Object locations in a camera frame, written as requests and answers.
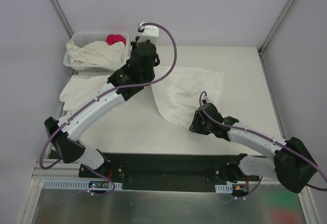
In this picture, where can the red garment in basket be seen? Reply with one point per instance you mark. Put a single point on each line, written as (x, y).
(112, 39)

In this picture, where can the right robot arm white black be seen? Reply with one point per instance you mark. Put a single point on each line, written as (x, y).
(286, 161)

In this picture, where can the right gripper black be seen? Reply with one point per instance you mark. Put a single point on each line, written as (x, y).
(195, 123)

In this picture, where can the white cable duct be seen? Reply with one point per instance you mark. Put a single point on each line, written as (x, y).
(81, 185)
(228, 189)

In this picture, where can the aluminium frame post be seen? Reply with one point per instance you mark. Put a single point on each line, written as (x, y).
(62, 17)
(277, 24)

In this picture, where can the right aluminium frame post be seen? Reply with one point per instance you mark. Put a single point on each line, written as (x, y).
(277, 24)

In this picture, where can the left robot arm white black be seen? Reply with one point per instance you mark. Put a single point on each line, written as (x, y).
(123, 84)

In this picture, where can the left aluminium frame post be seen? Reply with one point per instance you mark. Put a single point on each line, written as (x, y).
(62, 17)

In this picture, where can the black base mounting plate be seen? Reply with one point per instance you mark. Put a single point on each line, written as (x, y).
(178, 173)

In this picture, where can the left white cable duct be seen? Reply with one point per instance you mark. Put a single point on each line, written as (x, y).
(81, 185)

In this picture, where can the aluminium rail front left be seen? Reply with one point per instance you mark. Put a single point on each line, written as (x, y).
(58, 171)

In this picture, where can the right white cable duct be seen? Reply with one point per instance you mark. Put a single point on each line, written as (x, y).
(228, 189)

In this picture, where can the white plastic laundry basket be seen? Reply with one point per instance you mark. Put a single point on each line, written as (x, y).
(83, 38)

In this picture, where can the cream clothes in basket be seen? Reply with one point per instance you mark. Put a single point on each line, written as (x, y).
(95, 53)

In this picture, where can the folded white t shirt stack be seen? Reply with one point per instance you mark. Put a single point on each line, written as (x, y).
(79, 89)

